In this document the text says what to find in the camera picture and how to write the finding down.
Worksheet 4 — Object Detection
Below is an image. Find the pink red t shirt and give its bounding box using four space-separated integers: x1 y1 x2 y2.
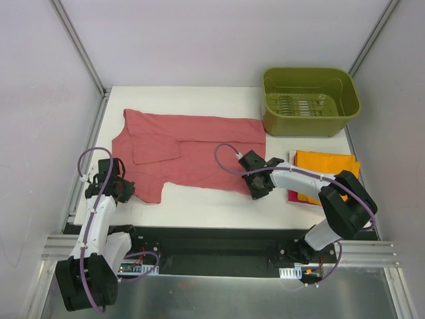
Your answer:
112 109 266 204

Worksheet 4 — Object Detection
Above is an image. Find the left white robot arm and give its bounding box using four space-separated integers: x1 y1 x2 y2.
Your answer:
55 158 141 312

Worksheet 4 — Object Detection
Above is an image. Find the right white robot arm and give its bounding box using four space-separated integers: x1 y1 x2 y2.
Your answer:
238 150 378 265

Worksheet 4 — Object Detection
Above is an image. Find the folded magenta t shirt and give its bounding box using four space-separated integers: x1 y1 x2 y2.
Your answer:
288 190 321 206

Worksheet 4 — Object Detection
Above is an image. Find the folded white t shirt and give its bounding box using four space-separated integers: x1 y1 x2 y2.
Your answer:
288 150 297 165

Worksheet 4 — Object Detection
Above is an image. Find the folded orange t shirt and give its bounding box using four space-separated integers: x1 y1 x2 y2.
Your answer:
294 150 361 207

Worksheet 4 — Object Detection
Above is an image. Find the olive green plastic basket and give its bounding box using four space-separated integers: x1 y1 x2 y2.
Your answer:
262 67 361 137

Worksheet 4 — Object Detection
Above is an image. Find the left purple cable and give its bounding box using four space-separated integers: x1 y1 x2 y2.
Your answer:
76 148 160 314

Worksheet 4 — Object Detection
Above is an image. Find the left grey cable duct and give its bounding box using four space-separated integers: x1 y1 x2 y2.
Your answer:
118 263 159 276

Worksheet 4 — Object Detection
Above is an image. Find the grey cable duct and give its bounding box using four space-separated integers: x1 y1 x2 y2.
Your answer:
118 263 159 276
279 266 302 280

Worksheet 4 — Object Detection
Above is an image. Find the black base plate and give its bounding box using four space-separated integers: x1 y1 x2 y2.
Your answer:
62 224 345 276

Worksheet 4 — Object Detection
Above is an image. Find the right grey cable duct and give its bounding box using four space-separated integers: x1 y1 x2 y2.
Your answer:
279 266 302 280

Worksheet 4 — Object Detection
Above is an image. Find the left aluminium frame post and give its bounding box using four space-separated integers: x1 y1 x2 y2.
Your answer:
49 0 111 97

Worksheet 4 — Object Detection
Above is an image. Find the aluminium frame post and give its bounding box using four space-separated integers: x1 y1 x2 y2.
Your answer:
348 0 401 78
49 0 111 97

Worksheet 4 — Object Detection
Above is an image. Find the right aluminium frame post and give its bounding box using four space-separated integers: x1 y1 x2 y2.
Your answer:
348 0 401 78

